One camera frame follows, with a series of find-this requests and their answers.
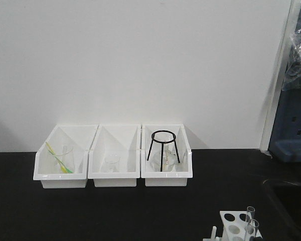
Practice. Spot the clear glass test tube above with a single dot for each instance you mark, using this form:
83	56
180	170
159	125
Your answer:
250	212
251	230

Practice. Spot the clear plastic bag of pegs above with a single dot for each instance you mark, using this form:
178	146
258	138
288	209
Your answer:
292	79

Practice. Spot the white storage bin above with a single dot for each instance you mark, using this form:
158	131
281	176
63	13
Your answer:
120	140
46	168
181	172

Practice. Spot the clear glass alcohol lamp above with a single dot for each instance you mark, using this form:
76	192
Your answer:
162	158

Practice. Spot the black lab sink basin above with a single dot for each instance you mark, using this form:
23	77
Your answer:
286	198

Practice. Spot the left white storage bin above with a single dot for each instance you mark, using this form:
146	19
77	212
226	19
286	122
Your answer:
46	168

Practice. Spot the middle white storage bin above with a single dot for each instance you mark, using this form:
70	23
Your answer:
120	140

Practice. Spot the grey pegboard drying rack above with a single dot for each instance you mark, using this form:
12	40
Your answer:
285	141

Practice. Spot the small clear glass beaker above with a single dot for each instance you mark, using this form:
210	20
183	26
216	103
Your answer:
112	163

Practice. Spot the black metal tripod stand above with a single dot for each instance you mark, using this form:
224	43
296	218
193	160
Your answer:
156	140

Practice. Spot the white test tube rack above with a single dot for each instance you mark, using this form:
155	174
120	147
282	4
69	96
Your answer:
234	226

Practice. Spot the right white storage bin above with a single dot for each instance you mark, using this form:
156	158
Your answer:
181	172

